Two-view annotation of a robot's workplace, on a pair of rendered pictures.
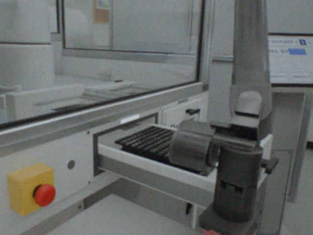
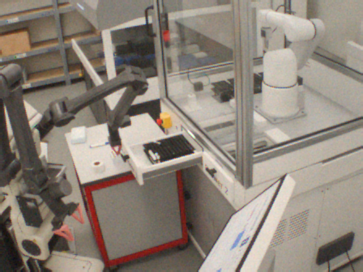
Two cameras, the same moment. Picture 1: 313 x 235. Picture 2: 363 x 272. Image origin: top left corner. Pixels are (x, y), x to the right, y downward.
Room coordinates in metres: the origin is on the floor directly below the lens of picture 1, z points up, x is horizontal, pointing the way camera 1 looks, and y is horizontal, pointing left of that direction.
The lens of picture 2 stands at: (1.74, -1.60, 1.98)
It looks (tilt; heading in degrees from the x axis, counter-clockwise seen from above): 29 degrees down; 123
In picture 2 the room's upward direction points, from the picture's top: 5 degrees counter-clockwise
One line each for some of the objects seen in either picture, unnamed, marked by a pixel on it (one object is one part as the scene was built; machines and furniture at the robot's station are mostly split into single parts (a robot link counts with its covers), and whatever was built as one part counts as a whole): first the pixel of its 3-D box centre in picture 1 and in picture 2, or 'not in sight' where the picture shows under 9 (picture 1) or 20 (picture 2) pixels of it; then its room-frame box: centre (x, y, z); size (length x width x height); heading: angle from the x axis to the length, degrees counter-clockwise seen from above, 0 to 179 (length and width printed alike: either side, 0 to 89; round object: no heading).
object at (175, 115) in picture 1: (184, 118); (217, 175); (1.00, -0.19, 0.87); 0.29 x 0.02 x 0.11; 143
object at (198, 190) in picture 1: (166, 154); (170, 152); (0.69, -0.09, 0.86); 0.40 x 0.26 x 0.06; 53
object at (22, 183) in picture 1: (33, 188); (164, 120); (0.48, 0.18, 0.88); 0.07 x 0.05 x 0.07; 143
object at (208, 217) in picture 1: (233, 200); (114, 136); (0.37, -0.15, 0.92); 0.10 x 0.07 x 0.07; 143
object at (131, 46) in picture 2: not in sight; (146, 23); (-0.41, 1.30, 1.13); 1.78 x 1.14 x 0.45; 143
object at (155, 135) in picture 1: (169, 153); (168, 151); (0.68, -0.10, 0.87); 0.22 x 0.18 x 0.06; 53
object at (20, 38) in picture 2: not in sight; (15, 41); (-2.97, 1.68, 0.72); 0.41 x 0.32 x 0.28; 47
